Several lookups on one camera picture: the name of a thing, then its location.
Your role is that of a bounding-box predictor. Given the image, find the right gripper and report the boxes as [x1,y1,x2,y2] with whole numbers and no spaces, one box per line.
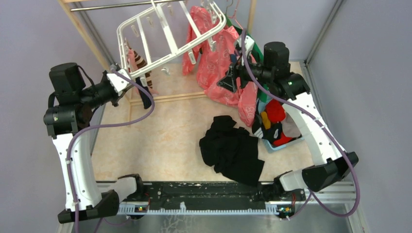
[217,51,273,93]

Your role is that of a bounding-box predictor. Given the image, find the mustard yellow striped sock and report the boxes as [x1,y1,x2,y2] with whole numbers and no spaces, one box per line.
[260,111,271,130]

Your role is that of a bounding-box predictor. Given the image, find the beige and red animal sock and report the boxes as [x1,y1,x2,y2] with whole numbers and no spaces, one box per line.
[265,100,286,123]

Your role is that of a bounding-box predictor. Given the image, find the pink sock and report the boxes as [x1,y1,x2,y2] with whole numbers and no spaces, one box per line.
[127,48,159,95]

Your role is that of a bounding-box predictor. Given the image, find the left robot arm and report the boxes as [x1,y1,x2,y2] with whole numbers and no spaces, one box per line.
[43,63,146,224]

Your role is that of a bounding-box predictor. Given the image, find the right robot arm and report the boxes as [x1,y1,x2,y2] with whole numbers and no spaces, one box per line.
[218,39,359,200]

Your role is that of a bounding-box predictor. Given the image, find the green garment on hanger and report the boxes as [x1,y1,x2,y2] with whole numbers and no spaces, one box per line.
[226,17,269,102]

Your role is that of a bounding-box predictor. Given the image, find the white plastic sock hanger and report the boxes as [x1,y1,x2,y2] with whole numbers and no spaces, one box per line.
[117,0,226,78]

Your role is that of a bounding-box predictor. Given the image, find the pink printed shirt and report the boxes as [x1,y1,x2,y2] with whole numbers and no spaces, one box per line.
[182,6,258,127]

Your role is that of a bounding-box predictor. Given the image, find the black cloth pile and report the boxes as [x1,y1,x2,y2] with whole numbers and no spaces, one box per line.
[199,115,264,186]

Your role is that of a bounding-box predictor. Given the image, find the light blue plastic basket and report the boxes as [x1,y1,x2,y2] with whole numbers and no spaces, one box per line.
[256,96,305,154]

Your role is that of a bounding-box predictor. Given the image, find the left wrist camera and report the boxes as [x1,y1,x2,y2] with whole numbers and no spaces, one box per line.
[106,69,132,96]

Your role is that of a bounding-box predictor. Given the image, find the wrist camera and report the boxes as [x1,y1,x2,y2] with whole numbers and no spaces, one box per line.
[106,69,132,96]
[234,35,255,58]

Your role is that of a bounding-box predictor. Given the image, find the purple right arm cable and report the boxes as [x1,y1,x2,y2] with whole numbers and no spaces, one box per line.
[240,28,361,222]

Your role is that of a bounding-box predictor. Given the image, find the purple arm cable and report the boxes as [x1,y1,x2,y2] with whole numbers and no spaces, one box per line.
[66,69,156,233]
[240,28,361,222]

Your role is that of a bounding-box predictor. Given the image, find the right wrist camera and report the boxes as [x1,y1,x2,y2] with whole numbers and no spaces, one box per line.
[234,35,255,58]

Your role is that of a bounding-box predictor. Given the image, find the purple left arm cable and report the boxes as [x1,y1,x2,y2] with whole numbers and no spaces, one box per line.
[66,69,156,233]

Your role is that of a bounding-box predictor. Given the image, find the wooden frame post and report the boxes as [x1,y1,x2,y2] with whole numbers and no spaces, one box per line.
[58,0,133,123]

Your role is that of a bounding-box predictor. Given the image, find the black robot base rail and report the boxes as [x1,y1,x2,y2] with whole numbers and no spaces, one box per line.
[93,181,358,221]

